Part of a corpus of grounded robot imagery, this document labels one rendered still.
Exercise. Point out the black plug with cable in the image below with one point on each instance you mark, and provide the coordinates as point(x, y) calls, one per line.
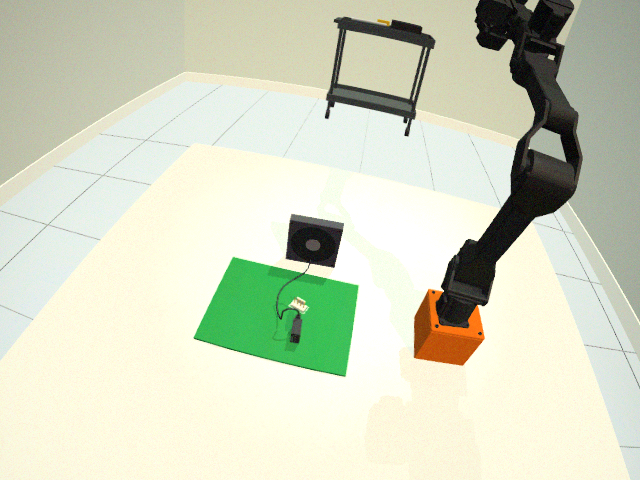
point(296, 328)

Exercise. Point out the green circuit board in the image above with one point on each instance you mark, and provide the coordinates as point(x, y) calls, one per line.
point(242, 316)

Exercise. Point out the dark grey cooling fan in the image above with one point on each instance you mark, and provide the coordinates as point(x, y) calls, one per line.
point(315, 239)

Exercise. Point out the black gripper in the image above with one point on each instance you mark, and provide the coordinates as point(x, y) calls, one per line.
point(497, 38)

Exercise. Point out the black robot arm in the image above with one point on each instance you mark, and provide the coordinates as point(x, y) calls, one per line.
point(540, 184)

